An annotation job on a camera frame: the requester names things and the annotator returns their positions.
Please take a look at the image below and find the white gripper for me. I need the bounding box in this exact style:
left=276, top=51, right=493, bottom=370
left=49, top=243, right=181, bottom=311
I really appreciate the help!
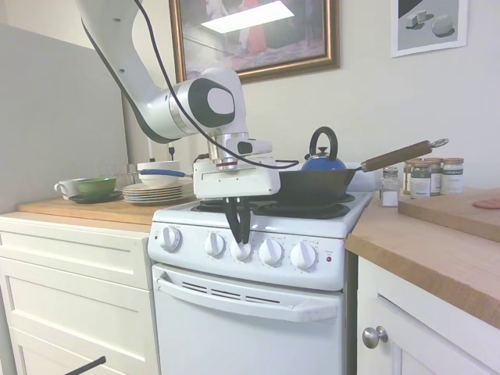
left=192, top=155, right=281, bottom=245

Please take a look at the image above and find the white burner knob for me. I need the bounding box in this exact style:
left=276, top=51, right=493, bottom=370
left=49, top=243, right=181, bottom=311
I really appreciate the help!
left=204, top=232, right=227, bottom=259
left=229, top=236, right=255, bottom=263
left=289, top=241, right=318, bottom=271
left=258, top=237, right=285, bottom=269

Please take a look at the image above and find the white electric stove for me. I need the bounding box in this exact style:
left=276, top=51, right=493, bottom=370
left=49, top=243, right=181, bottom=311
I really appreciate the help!
left=147, top=162, right=378, bottom=375

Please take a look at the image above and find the white oven dial knob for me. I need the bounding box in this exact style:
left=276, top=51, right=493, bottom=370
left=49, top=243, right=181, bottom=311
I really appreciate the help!
left=159, top=225, right=184, bottom=253

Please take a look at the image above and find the white ceramic bowl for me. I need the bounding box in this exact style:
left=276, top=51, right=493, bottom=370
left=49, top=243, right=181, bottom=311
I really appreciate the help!
left=137, top=159, right=185, bottom=188

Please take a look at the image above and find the stack of white plates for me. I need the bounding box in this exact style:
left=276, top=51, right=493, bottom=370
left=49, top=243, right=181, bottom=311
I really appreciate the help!
left=122, top=182, right=196, bottom=204

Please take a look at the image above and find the clear glass tumbler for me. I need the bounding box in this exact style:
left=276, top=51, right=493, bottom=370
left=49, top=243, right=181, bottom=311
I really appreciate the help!
left=110, top=163, right=130, bottom=184

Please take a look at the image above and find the dark saucer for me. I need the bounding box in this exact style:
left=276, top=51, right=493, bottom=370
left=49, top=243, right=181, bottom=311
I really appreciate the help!
left=69, top=191, right=124, bottom=204

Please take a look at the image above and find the green bowl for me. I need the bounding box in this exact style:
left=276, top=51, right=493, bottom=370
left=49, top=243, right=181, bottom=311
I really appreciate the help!
left=75, top=176, right=118, bottom=195

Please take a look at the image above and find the glass salt shaker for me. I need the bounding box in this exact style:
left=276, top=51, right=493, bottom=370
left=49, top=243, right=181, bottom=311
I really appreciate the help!
left=379, top=166, right=400, bottom=208

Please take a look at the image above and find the spice jar brown lid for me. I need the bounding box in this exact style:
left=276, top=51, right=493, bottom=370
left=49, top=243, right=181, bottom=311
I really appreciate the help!
left=423, top=157, right=444, bottom=195
left=402, top=159, right=423, bottom=195

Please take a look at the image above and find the white drawer cabinet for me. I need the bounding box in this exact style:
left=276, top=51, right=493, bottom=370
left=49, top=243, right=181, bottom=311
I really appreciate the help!
left=0, top=216, right=157, bottom=375

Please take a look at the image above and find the white teacup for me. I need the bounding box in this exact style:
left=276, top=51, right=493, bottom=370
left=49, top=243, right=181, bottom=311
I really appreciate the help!
left=53, top=178, right=85, bottom=196

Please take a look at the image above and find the silver cabinet knob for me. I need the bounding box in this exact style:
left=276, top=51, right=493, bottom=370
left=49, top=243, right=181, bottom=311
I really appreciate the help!
left=362, top=325, right=390, bottom=350

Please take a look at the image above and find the spice jar green label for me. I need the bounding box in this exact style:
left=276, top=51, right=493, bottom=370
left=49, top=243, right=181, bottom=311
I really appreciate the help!
left=409, top=162, right=432, bottom=200

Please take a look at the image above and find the gold framed painting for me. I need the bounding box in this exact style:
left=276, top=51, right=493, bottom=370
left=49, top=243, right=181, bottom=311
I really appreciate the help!
left=168, top=0, right=341, bottom=84

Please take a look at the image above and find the black rod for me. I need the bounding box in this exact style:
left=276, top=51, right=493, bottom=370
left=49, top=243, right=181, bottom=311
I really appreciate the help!
left=58, top=355, right=106, bottom=375

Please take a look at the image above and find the thick wooden cutting board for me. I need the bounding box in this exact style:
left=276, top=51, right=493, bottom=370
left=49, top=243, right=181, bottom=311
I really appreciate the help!
left=397, top=187, right=500, bottom=243

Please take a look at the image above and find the grey appliance side panel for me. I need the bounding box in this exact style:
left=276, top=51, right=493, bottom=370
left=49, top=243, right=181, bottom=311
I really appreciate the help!
left=0, top=23, right=128, bottom=215

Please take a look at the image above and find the spice jar white label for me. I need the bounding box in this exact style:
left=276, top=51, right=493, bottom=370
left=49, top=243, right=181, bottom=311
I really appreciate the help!
left=441, top=157, right=465, bottom=195

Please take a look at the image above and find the white cabinet with knob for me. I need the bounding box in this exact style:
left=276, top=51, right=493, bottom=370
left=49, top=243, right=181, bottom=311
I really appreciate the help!
left=355, top=255, right=500, bottom=375

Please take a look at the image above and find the white bordered poster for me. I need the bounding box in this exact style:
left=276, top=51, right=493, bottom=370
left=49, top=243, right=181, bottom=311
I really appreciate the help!
left=390, top=0, right=469, bottom=59

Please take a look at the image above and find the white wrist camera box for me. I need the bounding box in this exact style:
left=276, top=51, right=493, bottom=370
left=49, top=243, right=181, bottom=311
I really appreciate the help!
left=227, top=138, right=273, bottom=157

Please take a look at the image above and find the black wok wooden handle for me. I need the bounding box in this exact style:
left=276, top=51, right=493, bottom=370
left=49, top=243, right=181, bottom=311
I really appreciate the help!
left=273, top=138, right=450, bottom=206

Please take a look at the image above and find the white oven door handle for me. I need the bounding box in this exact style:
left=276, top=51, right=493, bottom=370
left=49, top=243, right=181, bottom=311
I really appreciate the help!
left=155, top=271, right=339, bottom=323

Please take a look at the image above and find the blue handled utensil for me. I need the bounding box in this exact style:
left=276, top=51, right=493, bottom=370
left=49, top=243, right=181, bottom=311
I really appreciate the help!
left=137, top=163, right=188, bottom=179

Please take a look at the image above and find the blue kettle black handle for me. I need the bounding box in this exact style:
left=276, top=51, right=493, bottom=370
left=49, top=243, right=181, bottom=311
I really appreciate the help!
left=299, top=126, right=348, bottom=172

